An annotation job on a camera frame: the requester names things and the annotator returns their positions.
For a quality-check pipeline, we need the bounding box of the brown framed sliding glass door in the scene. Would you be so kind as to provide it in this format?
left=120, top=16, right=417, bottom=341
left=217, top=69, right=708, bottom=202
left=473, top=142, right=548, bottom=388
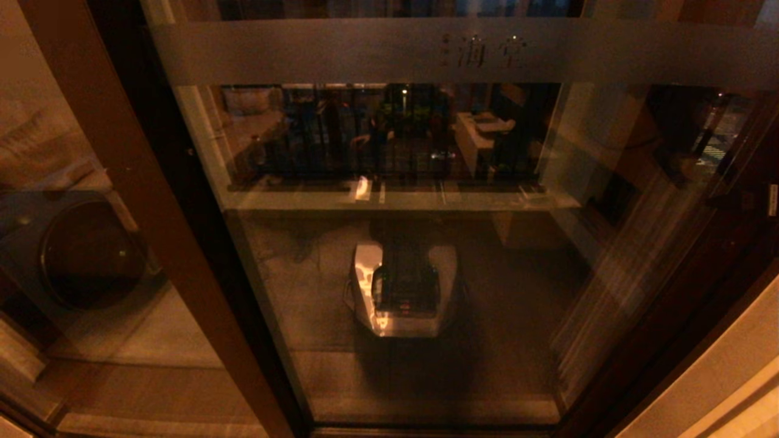
left=140, top=0, right=779, bottom=436

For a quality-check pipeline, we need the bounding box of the dark brown door jamb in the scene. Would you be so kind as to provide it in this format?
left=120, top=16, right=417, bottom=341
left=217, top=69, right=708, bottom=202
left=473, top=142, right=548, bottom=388
left=551, top=122, right=779, bottom=438

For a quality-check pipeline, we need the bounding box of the long black metal balcony railing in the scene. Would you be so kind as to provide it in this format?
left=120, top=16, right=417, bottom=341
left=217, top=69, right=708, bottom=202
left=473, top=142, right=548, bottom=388
left=222, top=84, right=557, bottom=183

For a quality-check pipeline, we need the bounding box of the brown framed fixed glass panel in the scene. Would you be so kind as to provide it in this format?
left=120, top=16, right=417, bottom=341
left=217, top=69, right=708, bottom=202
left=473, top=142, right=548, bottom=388
left=0, top=0, right=311, bottom=438

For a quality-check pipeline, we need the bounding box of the grey front-loading washing machine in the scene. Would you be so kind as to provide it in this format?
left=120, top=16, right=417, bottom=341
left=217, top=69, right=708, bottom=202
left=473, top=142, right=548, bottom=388
left=0, top=170, right=165, bottom=332

